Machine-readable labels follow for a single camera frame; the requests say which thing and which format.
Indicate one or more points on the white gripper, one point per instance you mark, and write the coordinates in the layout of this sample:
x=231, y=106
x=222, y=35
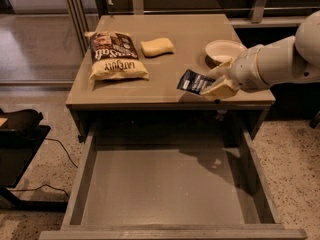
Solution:
x=245, y=70

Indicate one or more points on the dark blue rxbar wrapper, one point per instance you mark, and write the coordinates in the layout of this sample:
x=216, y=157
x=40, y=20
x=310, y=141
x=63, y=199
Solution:
x=194, y=82

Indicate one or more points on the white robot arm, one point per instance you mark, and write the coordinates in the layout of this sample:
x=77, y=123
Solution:
x=295, y=59

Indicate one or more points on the grey cabinet with counter top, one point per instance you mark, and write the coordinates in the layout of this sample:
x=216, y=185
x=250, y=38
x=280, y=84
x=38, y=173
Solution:
x=190, y=34

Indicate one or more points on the open grey top drawer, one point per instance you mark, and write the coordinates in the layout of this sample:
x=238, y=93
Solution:
x=174, y=186

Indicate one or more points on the white bowl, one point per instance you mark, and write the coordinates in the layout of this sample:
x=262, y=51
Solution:
x=221, y=51

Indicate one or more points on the yellow sponge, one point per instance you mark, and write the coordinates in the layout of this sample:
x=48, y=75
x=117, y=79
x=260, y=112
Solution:
x=156, y=47

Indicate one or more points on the Late July chips bag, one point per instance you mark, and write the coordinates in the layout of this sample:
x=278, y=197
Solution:
x=114, y=57

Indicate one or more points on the black equipment on stand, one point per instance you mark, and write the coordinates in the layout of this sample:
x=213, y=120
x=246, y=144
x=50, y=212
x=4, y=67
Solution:
x=21, y=135

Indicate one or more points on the metal railing frame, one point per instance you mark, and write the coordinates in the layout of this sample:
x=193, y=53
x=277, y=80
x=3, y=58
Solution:
x=255, y=21

